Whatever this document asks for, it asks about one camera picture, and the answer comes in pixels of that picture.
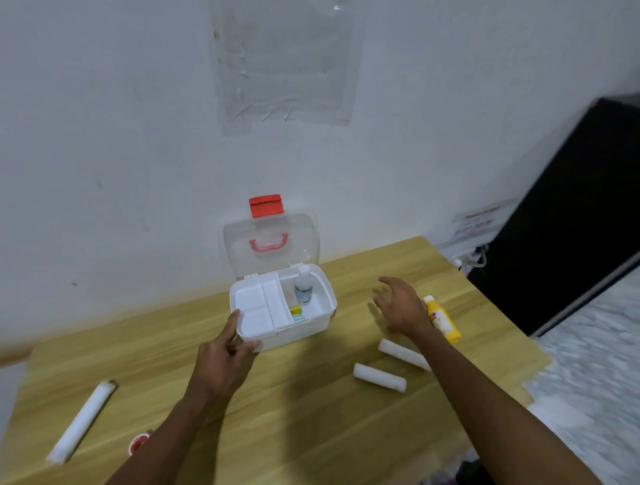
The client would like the yellow bottle with white cap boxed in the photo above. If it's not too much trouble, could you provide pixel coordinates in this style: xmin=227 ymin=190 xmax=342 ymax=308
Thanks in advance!
xmin=422 ymin=295 xmax=463 ymax=345

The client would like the short white gauze roll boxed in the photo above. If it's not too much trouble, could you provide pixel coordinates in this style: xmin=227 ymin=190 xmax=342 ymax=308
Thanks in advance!
xmin=353 ymin=363 xmax=408 ymax=393
xmin=377 ymin=339 xmax=432 ymax=372

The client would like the white wall label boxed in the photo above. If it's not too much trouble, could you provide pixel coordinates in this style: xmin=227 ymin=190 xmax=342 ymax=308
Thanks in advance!
xmin=451 ymin=198 xmax=519 ymax=246

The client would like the clear bottle with white cap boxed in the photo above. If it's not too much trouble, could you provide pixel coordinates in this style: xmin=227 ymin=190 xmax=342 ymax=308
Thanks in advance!
xmin=294 ymin=265 xmax=314 ymax=306

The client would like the white divided insert tray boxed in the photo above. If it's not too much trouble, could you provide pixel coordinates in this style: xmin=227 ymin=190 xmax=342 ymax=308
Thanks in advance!
xmin=233 ymin=272 xmax=297 ymax=338

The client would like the person's right hand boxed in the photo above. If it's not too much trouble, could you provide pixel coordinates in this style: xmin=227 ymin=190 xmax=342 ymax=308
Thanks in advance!
xmin=372 ymin=276 xmax=432 ymax=337

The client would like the person's left hand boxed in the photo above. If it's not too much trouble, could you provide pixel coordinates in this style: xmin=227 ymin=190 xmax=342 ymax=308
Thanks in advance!
xmin=187 ymin=310 xmax=261 ymax=401

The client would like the person's right forearm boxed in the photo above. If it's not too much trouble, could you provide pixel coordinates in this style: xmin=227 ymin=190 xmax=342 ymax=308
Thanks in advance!
xmin=413 ymin=325 xmax=603 ymax=485

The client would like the person's left forearm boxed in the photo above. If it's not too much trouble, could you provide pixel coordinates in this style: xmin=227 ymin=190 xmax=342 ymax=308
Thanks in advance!
xmin=104 ymin=391 xmax=227 ymax=485

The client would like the clear plastic sheet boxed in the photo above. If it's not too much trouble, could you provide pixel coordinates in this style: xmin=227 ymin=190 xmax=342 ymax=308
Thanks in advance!
xmin=207 ymin=0 xmax=366 ymax=137

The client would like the long white gauze roll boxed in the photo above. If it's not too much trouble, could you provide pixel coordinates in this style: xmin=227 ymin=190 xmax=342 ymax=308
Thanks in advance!
xmin=46 ymin=380 xmax=119 ymax=465

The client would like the white box with clear lid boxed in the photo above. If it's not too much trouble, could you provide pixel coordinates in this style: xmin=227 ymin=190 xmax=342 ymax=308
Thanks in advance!
xmin=222 ymin=194 xmax=338 ymax=353

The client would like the person's dark clothing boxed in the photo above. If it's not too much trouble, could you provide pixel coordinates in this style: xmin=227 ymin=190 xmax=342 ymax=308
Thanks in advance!
xmin=425 ymin=447 xmax=485 ymax=485

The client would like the black cabinet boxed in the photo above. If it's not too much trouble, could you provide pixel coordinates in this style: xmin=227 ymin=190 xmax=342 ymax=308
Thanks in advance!
xmin=466 ymin=97 xmax=640 ymax=337

